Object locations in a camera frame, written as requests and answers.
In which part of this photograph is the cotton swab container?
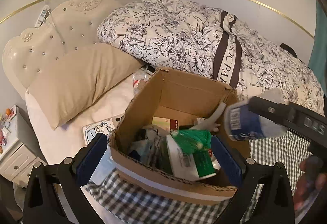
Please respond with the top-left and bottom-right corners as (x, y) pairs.
(224, 99), (287, 141)

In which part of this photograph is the blue cloud tissue pack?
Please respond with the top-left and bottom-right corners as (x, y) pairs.
(90, 152), (116, 185)

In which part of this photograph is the green 999 medicine box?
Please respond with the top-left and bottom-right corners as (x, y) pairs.
(166, 135), (221, 181)

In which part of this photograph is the white thin tube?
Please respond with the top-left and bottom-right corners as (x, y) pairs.
(191, 102), (227, 132)

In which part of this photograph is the green foil packet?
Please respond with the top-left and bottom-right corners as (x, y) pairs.
(170, 129), (212, 155)

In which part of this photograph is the black bag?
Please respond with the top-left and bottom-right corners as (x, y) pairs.
(128, 125), (167, 166)

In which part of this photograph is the tan box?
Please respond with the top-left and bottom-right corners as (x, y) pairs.
(152, 116), (184, 132)

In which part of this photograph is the person right hand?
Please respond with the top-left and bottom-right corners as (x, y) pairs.
(293, 155), (326, 211)

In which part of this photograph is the white nightstand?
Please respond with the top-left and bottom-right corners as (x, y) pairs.
(1, 105), (47, 187)

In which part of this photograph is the teal curtain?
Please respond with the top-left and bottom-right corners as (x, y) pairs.
(308, 0), (327, 76)

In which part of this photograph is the green checkered cloth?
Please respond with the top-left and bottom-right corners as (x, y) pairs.
(84, 130), (314, 224)

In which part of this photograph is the black garment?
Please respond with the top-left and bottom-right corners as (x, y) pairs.
(280, 43), (298, 58)

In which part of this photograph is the white cartoon book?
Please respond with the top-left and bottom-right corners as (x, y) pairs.
(82, 114), (124, 144)

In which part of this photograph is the brown cardboard box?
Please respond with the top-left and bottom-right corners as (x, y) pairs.
(110, 68), (249, 205)

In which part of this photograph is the beige pillow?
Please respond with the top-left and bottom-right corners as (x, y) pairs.
(26, 43), (144, 129)

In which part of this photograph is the clear plastic bottle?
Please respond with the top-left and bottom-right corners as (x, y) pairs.
(132, 70), (151, 96)

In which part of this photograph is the floral white duvet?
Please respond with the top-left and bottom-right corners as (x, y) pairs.
(97, 0), (325, 114)

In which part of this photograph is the cream tufted headboard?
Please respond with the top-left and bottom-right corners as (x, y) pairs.
(3, 0), (121, 96)

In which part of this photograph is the white wall power strip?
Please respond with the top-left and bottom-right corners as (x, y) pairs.
(34, 5), (50, 28)

